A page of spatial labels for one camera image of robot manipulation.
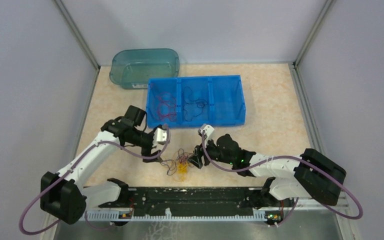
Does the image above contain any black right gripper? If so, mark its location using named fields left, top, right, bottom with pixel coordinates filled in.
left=187, top=135, right=234, bottom=168

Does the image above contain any colourful wire bundle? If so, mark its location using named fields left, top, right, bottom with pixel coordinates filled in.
left=158, top=148, right=197, bottom=182

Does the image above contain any red wire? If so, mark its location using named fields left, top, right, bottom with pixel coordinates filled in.
left=153, top=94, right=180, bottom=123
left=152, top=84, right=180, bottom=123

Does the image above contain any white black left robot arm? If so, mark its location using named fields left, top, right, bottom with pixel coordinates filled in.
left=40, top=105, right=170, bottom=225

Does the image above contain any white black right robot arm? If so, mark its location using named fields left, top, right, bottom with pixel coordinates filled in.
left=188, top=134, right=347, bottom=206

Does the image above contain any blue three-compartment plastic bin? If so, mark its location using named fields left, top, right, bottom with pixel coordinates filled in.
left=146, top=75, right=246, bottom=128

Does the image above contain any teal transparent plastic tub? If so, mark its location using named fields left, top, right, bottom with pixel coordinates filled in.
left=109, top=48, right=180, bottom=90

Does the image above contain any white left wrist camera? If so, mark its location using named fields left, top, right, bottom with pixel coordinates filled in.
left=153, top=126, right=170, bottom=146

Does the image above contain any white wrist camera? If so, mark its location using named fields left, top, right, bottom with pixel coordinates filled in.
left=153, top=126, right=170, bottom=146
left=198, top=124, right=215, bottom=140

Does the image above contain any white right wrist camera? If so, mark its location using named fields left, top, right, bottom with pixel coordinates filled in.
left=198, top=124, right=215, bottom=140

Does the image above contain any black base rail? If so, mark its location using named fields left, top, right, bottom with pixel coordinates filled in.
left=98, top=186, right=296, bottom=218

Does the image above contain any grey slotted cable duct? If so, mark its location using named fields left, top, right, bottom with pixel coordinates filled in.
left=87, top=210, right=268, bottom=222

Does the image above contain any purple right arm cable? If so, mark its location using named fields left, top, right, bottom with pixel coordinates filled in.
left=201, top=130, right=364, bottom=228

